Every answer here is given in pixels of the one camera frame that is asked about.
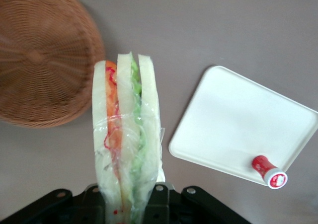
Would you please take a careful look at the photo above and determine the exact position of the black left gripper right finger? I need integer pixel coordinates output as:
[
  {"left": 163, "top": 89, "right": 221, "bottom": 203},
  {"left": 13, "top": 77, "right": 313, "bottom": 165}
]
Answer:
[{"left": 145, "top": 182, "right": 252, "bottom": 224}]

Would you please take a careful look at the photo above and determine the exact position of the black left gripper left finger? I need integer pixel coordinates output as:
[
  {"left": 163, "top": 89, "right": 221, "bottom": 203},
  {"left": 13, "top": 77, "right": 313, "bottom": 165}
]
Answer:
[{"left": 0, "top": 184, "right": 108, "bottom": 224}]

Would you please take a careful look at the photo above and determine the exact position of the plastic-wrapped triangle sandwich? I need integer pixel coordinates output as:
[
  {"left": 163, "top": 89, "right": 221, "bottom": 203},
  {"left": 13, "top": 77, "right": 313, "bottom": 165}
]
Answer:
[{"left": 91, "top": 51, "right": 166, "bottom": 224}]

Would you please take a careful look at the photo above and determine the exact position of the white rectangular tray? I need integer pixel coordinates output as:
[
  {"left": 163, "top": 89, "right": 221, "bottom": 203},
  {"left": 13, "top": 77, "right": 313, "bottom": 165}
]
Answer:
[{"left": 168, "top": 65, "right": 318, "bottom": 186}]

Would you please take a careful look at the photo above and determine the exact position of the round brown wicker basket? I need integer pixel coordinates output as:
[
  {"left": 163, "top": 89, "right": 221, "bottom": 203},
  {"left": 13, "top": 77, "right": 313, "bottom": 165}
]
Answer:
[{"left": 0, "top": 0, "right": 106, "bottom": 129}]

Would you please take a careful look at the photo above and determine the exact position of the small red capped bottle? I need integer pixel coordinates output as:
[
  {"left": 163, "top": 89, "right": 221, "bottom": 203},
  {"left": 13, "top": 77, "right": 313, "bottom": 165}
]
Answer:
[{"left": 251, "top": 154, "right": 289, "bottom": 191}]

